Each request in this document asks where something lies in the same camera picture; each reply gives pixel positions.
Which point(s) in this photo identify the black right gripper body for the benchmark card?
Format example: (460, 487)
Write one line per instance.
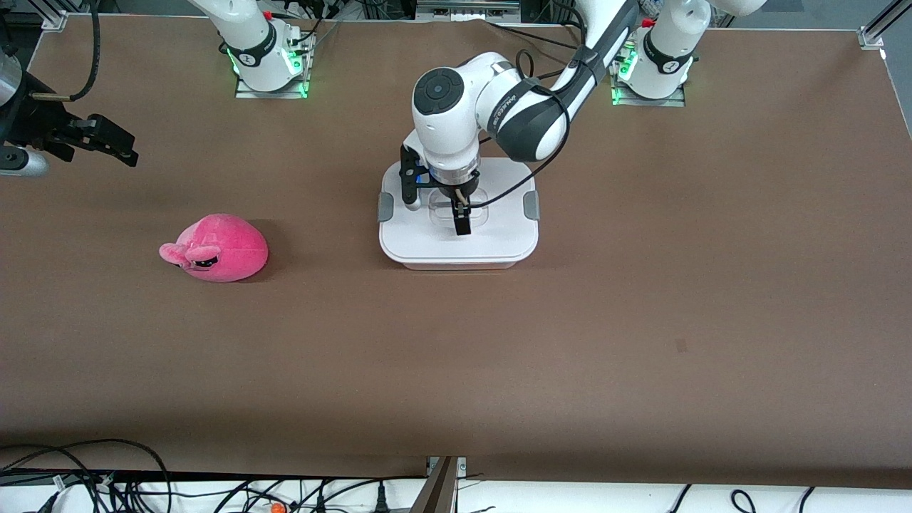
(32, 122)

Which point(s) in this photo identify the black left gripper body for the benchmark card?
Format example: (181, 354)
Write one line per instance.
(454, 192)

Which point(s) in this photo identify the white lid with grey clips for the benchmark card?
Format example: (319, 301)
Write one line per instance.
(499, 242)

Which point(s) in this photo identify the pink plush toy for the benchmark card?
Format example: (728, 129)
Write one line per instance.
(228, 249)

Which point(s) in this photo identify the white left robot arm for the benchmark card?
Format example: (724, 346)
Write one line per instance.
(442, 121)

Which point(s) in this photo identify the pink translucent plastic box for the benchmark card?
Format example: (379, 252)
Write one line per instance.
(456, 266)

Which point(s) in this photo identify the brown table mat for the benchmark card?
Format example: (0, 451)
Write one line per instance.
(456, 356)

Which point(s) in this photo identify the aluminium profile beam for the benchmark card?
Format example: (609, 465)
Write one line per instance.
(438, 491)

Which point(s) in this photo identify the black power plug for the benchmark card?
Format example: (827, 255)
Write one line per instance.
(381, 499)

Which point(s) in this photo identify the aluminium frame post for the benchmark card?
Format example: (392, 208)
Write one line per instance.
(55, 16)
(880, 25)

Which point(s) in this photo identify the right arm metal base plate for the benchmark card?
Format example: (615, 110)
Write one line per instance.
(271, 94)

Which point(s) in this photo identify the grey metal rail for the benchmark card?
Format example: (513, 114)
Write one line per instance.
(467, 8)

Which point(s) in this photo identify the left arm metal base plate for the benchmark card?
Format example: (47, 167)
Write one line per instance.
(652, 102)

